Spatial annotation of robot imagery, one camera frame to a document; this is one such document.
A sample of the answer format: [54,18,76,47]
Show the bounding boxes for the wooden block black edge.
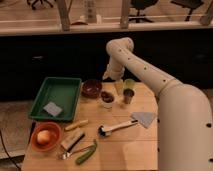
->
[61,129,85,151]

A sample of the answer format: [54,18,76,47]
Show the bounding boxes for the green plastic tray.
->
[29,77,81,122]

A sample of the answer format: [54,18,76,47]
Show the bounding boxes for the office chair base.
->
[26,0,54,10]

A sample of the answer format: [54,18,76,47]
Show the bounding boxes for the orange bowl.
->
[30,122,62,152]

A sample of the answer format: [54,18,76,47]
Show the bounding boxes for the dark grapes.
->
[101,91,114,103]

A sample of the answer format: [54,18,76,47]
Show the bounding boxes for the green cucumber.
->
[75,139,98,165]

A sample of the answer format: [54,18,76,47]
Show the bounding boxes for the pale onion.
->
[37,130,51,145]

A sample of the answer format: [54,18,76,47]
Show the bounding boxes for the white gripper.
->
[102,66,124,95]

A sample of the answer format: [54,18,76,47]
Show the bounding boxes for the black office chair right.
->
[170,0,204,22]

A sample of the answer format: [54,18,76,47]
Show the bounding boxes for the black office chair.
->
[170,0,204,22]
[129,0,158,23]

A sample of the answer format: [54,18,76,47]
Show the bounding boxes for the grey sponge pad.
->
[43,102,62,117]

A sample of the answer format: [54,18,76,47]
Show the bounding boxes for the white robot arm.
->
[103,37,213,171]

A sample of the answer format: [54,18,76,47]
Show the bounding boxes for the metal cup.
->
[123,88,135,104]

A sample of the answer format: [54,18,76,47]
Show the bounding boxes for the green plastic cup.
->
[124,79,135,89]

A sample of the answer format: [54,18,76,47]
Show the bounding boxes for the grey triangular cloth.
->
[131,112,156,129]

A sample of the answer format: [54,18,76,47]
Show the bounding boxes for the black cable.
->
[0,129,22,171]

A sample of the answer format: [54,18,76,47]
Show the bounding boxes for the dark brown bowl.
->
[81,79,102,99]

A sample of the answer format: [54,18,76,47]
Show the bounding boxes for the white paper cup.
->
[101,91,115,109]

